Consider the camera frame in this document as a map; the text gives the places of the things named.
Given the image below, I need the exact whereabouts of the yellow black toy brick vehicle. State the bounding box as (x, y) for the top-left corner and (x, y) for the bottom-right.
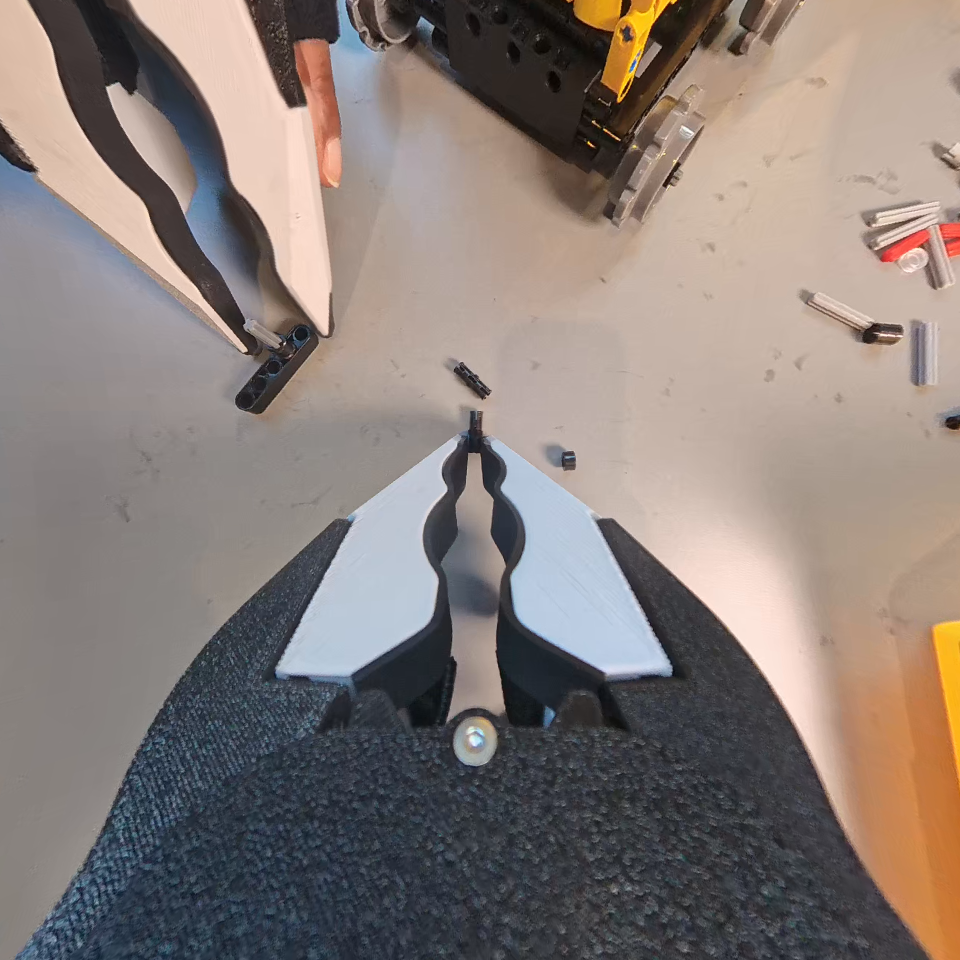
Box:
(345, 0), (810, 230)

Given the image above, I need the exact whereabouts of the yellow plastic storage bin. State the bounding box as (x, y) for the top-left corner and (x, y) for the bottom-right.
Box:
(932, 621), (960, 759)

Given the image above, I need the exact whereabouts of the grey desk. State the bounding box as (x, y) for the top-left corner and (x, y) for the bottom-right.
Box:
(0, 0), (960, 960)

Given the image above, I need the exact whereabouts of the grey toothed wheel hub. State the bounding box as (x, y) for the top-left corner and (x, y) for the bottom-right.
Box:
(345, 0), (423, 52)
(603, 84), (708, 230)
(726, 0), (810, 57)

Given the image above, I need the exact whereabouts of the black thin liftarm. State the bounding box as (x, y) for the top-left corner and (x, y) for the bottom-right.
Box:
(234, 324), (320, 415)

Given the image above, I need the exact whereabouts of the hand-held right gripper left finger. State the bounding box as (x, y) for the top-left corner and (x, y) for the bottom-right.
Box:
(273, 435), (468, 727)

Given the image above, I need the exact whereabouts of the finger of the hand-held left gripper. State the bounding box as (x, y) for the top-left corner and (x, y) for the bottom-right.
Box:
(0, 0), (261, 356)
(112, 0), (336, 337)

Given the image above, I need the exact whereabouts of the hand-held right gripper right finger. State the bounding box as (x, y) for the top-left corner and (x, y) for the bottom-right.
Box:
(480, 435), (675, 727)

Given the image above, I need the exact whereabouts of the grey axle with black connector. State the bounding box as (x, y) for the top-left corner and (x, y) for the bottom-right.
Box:
(804, 291), (905, 346)

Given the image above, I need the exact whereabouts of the pile of red black pins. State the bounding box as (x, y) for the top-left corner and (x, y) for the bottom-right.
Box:
(866, 141), (960, 432)

